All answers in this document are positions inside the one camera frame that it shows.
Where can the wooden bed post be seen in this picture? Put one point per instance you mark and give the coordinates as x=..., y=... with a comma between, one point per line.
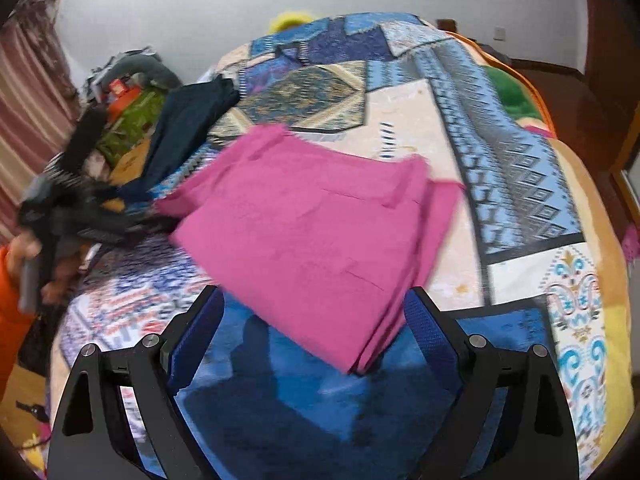
x=446, y=26

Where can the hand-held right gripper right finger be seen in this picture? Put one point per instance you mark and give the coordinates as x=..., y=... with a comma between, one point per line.
x=432, y=330

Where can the brown wooden door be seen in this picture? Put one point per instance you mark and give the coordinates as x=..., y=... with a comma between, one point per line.
x=610, y=60

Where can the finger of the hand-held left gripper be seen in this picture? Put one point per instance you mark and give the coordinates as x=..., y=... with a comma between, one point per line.
x=135, y=222
x=110, y=242

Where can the orange box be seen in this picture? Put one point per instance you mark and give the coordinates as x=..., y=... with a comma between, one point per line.
x=120, y=95

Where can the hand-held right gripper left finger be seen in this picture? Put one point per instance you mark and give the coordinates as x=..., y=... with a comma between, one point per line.
x=197, y=330

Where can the yellow foam tube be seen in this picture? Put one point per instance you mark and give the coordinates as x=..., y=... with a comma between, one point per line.
x=290, y=21

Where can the yellow flower floor mat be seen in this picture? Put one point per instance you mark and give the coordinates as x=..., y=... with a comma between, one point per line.
x=127, y=162

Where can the dark navy pants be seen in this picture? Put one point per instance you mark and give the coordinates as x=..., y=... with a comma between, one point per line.
x=180, y=125

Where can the person's left hand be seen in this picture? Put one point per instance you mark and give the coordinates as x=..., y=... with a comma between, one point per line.
x=62, y=282

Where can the patchwork printed blanket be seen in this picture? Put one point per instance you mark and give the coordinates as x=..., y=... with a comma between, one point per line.
x=450, y=110

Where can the green storage box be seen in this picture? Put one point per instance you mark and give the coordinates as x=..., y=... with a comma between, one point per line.
x=132, y=125

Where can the striped pink curtain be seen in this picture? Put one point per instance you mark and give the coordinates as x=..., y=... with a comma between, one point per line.
x=30, y=110

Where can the pink cloth item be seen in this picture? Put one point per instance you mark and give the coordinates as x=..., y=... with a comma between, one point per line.
x=632, y=242

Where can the grey long cushion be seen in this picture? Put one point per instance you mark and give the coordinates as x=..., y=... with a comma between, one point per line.
x=145, y=67

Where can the person's left forearm orange sleeve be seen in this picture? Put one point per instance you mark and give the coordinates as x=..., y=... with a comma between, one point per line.
x=10, y=310

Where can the white wall socket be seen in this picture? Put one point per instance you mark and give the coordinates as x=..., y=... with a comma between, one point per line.
x=499, y=34

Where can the pink pants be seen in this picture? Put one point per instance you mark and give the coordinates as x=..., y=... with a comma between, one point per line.
x=320, y=230

